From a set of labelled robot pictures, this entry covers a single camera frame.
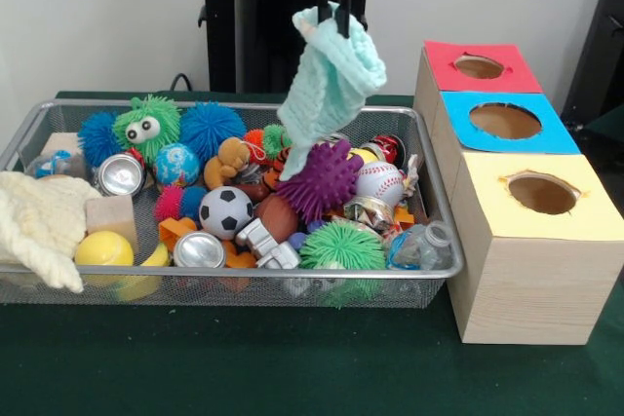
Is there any mint green knitted cloth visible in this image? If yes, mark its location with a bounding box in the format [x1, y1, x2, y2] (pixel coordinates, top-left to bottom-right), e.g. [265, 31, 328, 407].
[277, 2, 388, 181]

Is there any clear shallow bin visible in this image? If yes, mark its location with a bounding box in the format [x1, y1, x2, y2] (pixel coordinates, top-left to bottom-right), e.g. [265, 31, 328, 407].
[0, 97, 467, 310]

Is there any large blue spiky ball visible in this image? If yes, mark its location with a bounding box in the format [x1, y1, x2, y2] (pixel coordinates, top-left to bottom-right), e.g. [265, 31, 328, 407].
[178, 101, 248, 162]

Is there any purple spiky ball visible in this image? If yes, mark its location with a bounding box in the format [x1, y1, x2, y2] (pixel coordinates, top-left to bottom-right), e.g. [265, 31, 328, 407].
[277, 140, 365, 226]

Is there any white baseball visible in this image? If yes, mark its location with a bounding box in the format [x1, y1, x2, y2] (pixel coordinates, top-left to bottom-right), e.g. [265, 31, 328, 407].
[355, 161, 405, 208]

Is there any green fuzzy monster toy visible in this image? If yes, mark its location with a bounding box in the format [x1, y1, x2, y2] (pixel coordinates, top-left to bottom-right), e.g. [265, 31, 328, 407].
[112, 95, 182, 166]

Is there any small soccer ball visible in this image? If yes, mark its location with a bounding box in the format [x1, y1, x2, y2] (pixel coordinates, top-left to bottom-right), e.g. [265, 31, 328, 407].
[199, 186, 254, 241]

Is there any green spiky ball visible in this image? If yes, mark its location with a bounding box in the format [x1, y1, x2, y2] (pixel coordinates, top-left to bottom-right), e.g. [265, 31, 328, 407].
[299, 220, 386, 307]

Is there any crushed plastic water bottle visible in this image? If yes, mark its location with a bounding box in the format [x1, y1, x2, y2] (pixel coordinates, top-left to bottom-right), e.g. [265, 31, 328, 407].
[388, 220, 455, 272]

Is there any orange plastic grid block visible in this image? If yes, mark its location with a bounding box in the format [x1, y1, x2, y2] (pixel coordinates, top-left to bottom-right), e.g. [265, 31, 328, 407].
[158, 216, 198, 251]

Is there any plain yellow ball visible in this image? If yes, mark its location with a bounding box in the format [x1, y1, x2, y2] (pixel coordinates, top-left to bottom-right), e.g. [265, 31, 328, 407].
[75, 231, 137, 269]

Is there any cream knitted cloth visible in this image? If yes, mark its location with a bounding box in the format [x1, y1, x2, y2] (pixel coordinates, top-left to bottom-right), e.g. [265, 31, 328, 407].
[0, 170, 103, 292]

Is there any dark green table cloth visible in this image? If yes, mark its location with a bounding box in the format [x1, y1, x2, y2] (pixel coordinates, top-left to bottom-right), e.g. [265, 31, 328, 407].
[0, 90, 624, 416]

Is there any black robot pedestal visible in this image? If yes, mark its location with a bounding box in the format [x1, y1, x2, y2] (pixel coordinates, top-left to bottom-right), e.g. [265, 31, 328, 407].
[188, 0, 393, 95]

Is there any black cable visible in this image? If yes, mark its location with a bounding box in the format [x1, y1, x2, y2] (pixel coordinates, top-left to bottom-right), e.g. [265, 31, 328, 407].
[170, 72, 196, 94]

